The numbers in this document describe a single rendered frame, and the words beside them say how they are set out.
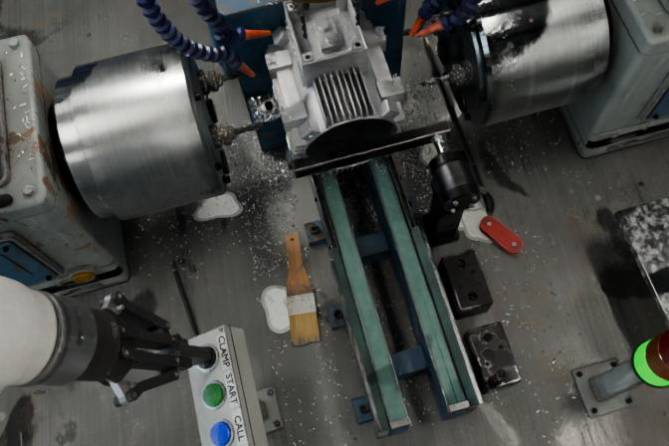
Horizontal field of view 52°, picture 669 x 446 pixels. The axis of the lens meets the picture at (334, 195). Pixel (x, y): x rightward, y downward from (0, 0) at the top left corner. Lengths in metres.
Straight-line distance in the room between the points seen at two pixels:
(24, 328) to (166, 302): 0.64
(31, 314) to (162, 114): 0.42
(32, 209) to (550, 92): 0.77
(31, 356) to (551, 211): 0.94
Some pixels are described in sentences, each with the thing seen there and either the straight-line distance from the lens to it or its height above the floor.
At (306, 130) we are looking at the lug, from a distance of 1.04.
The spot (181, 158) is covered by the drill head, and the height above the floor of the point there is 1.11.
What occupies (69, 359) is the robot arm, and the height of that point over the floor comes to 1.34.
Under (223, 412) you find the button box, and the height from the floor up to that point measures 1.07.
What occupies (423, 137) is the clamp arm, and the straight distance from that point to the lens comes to 1.09.
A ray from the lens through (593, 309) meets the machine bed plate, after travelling 1.29.
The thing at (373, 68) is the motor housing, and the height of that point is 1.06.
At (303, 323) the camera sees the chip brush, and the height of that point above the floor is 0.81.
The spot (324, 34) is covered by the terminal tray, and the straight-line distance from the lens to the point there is 1.08.
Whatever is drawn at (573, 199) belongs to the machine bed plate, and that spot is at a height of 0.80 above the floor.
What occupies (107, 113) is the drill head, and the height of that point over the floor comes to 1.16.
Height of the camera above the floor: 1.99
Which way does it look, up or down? 67 degrees down
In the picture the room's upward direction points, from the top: 6 degrees counter-clockwise
